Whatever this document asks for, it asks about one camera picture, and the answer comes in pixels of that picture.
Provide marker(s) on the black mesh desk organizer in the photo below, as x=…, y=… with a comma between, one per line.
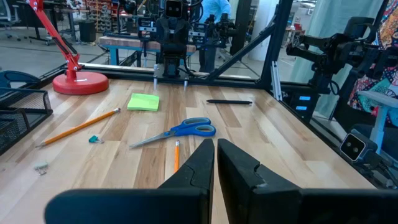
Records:
x=18, y=99

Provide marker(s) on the background robot station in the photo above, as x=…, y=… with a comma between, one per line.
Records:
x=225, y=29

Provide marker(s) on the black aluminium table frame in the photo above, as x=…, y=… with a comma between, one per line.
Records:
x=273, y=37

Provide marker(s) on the pale binder clip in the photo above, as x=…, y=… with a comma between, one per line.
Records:
x=41, y=167

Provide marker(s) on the pale teal curtain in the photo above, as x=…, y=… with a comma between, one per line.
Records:
x=326, y=18

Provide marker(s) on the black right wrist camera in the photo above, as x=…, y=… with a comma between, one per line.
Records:
x=173, y=8

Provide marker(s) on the blue legged wooden workbench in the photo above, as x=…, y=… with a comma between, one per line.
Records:
x=124, y=42

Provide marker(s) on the green sticky note pad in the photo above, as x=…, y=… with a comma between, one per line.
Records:
x=143, y=102

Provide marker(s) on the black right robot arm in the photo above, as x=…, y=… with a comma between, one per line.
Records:
x=171, y=65

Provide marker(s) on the pale height adjustable table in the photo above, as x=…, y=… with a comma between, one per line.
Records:
x=381, y=118

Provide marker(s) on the black pen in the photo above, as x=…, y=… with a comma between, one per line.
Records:
x=230, y=101

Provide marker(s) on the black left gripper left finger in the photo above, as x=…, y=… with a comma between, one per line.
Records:
x=140, y=205

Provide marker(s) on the orange wooden pencil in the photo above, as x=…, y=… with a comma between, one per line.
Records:
x=177, y=155
x=79, y=127

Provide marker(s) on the black control box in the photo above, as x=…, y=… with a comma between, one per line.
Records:
x=293, y=107

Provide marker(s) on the silver metal bracket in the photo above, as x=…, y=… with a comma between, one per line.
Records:
x=276, y=81

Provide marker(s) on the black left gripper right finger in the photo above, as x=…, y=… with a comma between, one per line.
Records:
x=280, y=208

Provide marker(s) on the teal binder clip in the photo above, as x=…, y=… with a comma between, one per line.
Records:
x=94, y=138

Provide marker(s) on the black waste bin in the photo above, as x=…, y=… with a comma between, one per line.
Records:
x=87, y=31

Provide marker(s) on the table level depth camera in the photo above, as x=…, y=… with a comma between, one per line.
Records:
x=352, y=147

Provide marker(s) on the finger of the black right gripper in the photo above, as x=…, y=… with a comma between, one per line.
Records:
x=168, y=34
x=176, y=34

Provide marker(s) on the red desk lamp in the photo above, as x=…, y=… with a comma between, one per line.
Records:
x=81, y=84

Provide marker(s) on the person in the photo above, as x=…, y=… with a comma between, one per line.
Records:
x=214, y=7
x=388, y=37

